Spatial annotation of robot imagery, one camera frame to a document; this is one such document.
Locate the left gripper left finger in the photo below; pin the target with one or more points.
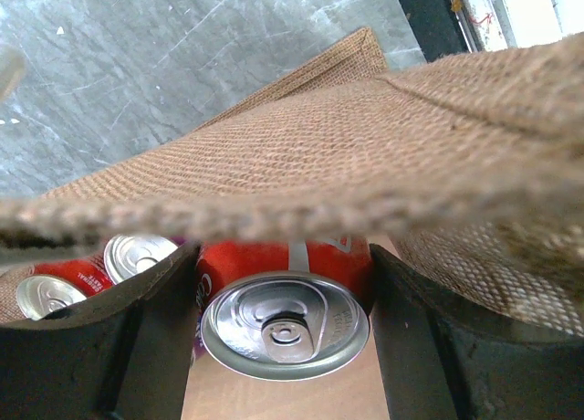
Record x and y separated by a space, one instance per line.
123 354

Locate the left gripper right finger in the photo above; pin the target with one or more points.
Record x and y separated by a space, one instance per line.
443 357

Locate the red cola can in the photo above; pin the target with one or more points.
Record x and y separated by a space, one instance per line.
57 285
285 311

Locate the burlap canvas tote bag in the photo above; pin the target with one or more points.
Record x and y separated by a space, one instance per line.
472 165

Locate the purple fanta can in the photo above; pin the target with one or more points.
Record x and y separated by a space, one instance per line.
125 257

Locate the aluminium frame rail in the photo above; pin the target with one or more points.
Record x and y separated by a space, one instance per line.
452 26

